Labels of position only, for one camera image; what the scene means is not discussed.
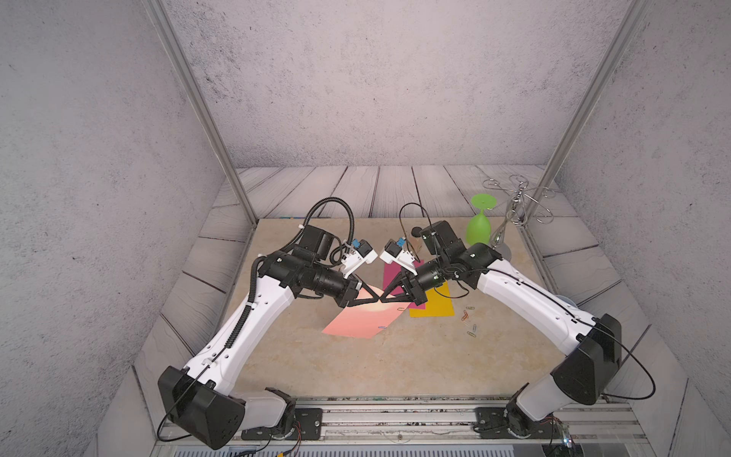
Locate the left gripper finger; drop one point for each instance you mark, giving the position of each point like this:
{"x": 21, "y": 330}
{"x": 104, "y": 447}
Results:
{"x": 361, "y": 302}
{"x": 366, "y": 292}

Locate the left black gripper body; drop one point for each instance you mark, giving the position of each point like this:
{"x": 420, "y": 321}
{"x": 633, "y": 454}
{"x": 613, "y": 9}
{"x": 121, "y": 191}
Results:
{"x": 329, "y": 283}

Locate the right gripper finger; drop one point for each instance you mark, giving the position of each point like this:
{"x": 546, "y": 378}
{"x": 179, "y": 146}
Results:
{"x": 407, "y": 300}
{"x": 398, "y": 285}

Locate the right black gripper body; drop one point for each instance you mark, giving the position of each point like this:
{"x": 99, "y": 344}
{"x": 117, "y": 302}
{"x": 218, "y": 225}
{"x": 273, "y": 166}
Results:
{"x": 431, "y": 275}

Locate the salmon pink paper sheet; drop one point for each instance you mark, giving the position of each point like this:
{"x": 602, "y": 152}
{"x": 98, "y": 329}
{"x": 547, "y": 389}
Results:
{"x": 363, "y": 321}

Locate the yellow paper sheet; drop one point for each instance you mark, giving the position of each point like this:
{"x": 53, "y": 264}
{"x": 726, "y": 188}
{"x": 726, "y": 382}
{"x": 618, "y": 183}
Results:
{"x": 439, "y": 304}

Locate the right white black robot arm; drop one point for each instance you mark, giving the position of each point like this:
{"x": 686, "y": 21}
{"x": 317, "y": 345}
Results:
{"x": 592, "y": 346}

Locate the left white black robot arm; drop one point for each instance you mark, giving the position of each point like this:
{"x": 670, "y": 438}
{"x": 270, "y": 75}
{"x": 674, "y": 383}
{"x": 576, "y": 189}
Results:
{"x": 320, "y": 260}

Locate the small black-capped bottle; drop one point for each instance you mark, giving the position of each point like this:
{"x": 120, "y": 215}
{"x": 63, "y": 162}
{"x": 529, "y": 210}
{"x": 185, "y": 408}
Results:
{"x": 416, "y": 239}

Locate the green plastic wine glass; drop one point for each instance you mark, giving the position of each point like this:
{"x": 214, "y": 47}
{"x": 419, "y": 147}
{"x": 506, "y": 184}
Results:
{"x": 479, "y": 228}

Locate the chrome glass holder stand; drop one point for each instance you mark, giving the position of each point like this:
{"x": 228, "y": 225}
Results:
{"x": 524, "y": 202}

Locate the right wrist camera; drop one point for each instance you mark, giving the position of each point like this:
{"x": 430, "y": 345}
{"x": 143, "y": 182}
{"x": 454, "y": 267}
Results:
{"x": 396, "y": 252}

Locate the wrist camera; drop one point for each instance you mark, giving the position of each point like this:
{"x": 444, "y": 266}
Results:
{"x": 396, "y": 252}
{"x": 358, "y": 253}

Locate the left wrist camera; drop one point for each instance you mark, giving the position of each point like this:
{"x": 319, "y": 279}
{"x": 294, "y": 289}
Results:
{"x": 358, "y": 253}

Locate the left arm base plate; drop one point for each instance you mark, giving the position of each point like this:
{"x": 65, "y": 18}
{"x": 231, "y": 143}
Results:
{"x": 304, "y": 423}

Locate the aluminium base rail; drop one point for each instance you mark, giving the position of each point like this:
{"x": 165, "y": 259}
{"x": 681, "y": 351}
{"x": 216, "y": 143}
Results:
{"x": 430, "y": 426}

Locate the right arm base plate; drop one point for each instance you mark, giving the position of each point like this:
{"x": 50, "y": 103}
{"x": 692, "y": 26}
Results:
{"x": 502, "y": 424}

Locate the left aluminium frame post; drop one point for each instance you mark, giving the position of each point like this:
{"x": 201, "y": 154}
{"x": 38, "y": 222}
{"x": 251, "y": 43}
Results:
{"x": 160, "y": 20}

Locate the aluminium frame post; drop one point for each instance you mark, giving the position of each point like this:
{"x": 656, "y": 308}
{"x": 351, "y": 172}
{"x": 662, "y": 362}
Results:
{"x": 629, "y": 26}
{"x": 160, "y": 20}

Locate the right aluminium frame post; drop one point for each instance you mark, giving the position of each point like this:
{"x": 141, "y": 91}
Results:
{"x": 629, "y": 26}

